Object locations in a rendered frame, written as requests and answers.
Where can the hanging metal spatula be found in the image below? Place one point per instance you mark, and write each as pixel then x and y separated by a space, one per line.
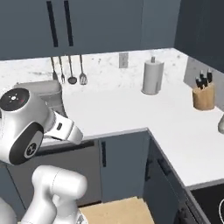
pixel 83 78

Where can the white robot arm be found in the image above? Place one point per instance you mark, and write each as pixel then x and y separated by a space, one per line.
pixel 20 137

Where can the dark blue lower side cupboard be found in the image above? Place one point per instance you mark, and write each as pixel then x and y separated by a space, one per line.
pixel 160 186

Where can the white paper towel roll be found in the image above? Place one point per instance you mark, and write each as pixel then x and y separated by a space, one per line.
pixel 152 77

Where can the dark blue side wall cupboard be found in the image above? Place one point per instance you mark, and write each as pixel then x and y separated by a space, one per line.
pixel 204 29

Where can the grey wall socket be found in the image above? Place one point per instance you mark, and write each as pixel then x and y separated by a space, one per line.
pixel 123 60

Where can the dark blue corner cupboard panel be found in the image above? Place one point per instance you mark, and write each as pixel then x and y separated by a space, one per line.
pixel 160 23

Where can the black hob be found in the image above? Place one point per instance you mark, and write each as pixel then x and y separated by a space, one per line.
pixel 210 202

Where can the grey dishwasher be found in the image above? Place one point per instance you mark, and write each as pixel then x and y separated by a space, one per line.
pixel 70 172

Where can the dark blue upper cupboard door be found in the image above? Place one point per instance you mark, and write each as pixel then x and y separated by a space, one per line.
pixel 26 26
pixel 105 23

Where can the hanging metal fork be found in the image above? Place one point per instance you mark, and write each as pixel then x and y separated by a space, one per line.
pixel 61 74

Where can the dark blue cupboard door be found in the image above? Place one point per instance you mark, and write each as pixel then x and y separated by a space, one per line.
pixel 105 23
pixel 124 166
pixel 26 26

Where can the dark blue lower cupboard door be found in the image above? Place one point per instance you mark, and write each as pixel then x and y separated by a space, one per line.
pixel 124 166

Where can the wooden knife block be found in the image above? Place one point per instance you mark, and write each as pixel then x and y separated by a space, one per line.
pixel 203 96

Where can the grey rounded object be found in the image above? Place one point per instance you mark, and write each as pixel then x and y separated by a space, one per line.
pixel 221 125

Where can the hanging metal ladle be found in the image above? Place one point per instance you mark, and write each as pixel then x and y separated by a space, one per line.
pixel 72 79

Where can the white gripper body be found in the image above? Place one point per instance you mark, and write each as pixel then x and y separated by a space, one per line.
pixel 76 134

